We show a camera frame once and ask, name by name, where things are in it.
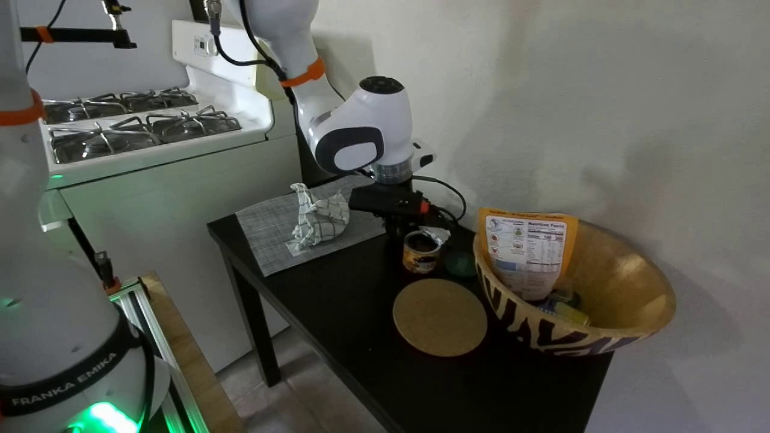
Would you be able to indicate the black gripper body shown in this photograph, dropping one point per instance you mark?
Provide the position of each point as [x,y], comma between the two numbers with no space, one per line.
[418,211]

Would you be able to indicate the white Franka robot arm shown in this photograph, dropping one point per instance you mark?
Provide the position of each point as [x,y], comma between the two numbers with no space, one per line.
[365,121]

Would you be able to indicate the round cork coaster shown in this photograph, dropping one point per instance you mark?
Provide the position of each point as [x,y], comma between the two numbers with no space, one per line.
[439,316]

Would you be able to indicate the small green round object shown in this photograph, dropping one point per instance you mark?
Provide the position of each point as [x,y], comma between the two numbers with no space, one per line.
[460,263]

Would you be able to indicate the black side table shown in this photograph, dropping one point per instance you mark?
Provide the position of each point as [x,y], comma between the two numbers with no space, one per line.
[362,321]

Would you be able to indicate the orange white snack bag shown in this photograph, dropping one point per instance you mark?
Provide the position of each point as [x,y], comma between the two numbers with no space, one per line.
[526,253]

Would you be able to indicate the grey woven placemat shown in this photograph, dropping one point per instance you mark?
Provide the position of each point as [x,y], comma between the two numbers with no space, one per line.
[272,233]

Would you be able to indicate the green yellow packet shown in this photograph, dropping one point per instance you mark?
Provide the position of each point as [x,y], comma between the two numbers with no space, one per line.
[569,310]

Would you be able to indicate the wooden bowl with zebra pattern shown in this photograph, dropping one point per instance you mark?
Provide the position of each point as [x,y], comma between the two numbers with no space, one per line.
[627,298]

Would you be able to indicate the white gas stove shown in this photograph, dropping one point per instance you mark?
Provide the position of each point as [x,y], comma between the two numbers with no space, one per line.
[176,200]

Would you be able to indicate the black stove burner grate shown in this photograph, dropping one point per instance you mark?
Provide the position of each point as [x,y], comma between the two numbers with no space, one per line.
[144,134]
[122,103]

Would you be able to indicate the black clamp with red tip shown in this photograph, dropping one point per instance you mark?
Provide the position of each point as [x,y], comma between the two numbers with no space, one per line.
[104,268]

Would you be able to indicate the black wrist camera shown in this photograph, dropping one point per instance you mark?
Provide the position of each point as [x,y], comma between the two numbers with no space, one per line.
[373,199]

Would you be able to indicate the wooden robot stand with aluminium frame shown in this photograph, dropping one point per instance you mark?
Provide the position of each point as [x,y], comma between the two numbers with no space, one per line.
[189,361]

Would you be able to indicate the black camera boom with orange tape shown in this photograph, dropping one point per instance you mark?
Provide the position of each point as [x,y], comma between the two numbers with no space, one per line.
[73,36]

